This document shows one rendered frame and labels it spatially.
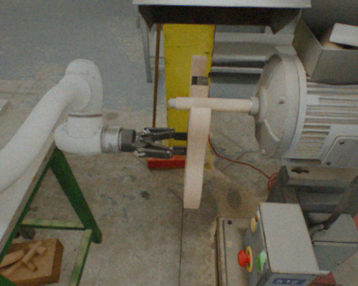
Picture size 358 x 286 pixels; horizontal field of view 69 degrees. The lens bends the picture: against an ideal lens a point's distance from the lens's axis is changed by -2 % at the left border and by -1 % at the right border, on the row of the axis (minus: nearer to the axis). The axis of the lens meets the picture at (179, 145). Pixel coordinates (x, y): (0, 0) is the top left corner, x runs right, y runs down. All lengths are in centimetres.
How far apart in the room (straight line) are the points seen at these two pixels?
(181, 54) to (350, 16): 103
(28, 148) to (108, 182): 153
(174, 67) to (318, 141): 114
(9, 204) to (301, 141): 86
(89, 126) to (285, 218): 59
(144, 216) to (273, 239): 137
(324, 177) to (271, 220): 20
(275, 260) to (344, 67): 39
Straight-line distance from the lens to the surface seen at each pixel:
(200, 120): 59
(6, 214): 98
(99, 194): 206
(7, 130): 111
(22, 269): 183
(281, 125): 59
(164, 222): 187
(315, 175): 76
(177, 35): 153
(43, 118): 66
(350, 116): 65
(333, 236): 91
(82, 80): 80
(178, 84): 168
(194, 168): 70
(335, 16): 71
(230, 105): 66
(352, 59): 59
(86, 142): 84
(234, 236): 152
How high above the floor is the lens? 165
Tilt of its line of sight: 46 degrees down
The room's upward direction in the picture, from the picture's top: straight up
